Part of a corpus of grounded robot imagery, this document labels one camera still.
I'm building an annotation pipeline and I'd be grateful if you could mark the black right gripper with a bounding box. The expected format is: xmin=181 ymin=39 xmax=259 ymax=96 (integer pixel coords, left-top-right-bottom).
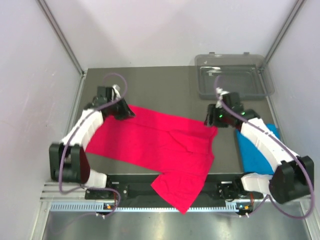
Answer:
xmin=203 ymin=104 xmax=231 ymax=128

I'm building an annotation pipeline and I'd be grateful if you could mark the red t shirt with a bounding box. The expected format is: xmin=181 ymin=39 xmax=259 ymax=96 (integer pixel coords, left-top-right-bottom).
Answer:
xmin=85 ymin=105 xmax=218 ymax=214

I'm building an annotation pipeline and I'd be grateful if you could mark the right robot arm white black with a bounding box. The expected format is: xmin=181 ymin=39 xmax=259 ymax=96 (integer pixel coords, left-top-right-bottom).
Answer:
xmin=204 ymin=104 xmax=314 ymax=204

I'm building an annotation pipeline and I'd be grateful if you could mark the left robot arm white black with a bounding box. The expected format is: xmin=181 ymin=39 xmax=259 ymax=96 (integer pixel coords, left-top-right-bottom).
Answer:
xmin=48 ymin=98 xmax=135 ymax=199

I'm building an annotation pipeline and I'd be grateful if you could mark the clear plastic storage bin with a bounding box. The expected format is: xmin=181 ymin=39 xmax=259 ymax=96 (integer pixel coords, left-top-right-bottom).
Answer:
xmin=194 ymin=52 xmax=275 ymax=101

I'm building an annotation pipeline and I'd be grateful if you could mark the blue folded t shirt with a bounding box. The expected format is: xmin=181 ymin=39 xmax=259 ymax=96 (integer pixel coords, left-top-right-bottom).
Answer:
xmin=237 ymin=118 xmax=281 ymax=176

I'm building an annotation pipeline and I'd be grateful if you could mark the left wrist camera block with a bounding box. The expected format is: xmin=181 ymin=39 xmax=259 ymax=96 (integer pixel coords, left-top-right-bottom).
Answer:
xmin=97 ymin=84 xmax=121 ymax=102

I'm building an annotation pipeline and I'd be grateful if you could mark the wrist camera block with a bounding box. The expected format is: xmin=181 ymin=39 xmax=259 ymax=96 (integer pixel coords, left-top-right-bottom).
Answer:
xmin=215 ymin=87 xmax=244 ymax=112
xmin=97 ymin=84 xmax=121 ymax=102

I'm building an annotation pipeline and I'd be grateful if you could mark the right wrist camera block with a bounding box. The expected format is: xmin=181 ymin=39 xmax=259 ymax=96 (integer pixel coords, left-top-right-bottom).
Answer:
xmin=215 ymin=87 xmax=244 ymax=112

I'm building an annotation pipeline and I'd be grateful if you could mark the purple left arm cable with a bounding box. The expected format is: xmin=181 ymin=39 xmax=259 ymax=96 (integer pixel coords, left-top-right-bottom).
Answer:
xmin=58 ymin=72 xmax=129 ymax=218

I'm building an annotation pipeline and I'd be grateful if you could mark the grey slotted cable duct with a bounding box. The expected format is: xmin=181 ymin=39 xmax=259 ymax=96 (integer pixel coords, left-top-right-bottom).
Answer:
xmin=50 ymin=201 xmax=251 ymax=213

